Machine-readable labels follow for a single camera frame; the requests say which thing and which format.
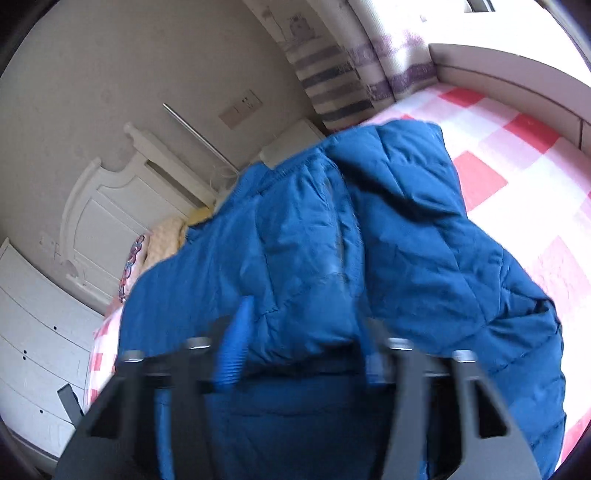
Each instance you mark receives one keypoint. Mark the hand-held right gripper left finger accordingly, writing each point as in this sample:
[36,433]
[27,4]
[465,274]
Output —
[233,344]

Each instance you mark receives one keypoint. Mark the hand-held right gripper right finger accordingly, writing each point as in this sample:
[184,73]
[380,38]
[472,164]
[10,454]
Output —
[376,364]

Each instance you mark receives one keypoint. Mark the blue quilted blanket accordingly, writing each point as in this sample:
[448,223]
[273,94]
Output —
[323,240]

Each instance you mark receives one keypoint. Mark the yellow patterned pillow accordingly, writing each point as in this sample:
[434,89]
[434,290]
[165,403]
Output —
[168,237]

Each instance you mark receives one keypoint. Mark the colourful patterned pillow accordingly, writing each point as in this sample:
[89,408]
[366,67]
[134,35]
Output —
[131,267]

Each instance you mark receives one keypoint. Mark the dark flat object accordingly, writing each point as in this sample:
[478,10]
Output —
[68,402]

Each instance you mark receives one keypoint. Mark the white bed headboard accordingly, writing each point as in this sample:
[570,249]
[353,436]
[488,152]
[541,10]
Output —
[111,217]

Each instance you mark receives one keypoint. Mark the white wardrobe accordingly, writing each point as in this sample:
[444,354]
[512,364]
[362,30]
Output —
[37,332]

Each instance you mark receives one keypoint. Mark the thin metal rod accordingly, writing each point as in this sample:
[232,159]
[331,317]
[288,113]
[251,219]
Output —
[198,136]

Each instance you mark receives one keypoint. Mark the white nightstand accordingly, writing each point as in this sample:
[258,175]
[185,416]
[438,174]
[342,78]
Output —
[291,141]

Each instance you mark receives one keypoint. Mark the red white checkered bedsheet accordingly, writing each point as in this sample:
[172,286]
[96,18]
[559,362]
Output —
[521,152]

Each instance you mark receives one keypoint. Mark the patterned striped curtain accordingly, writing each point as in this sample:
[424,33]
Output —
[341,60]

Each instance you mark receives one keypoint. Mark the white window ledge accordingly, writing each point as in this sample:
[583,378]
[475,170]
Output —
[517,69]

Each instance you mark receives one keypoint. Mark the wall switch plate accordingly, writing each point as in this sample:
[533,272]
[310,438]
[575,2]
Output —
[241,109]

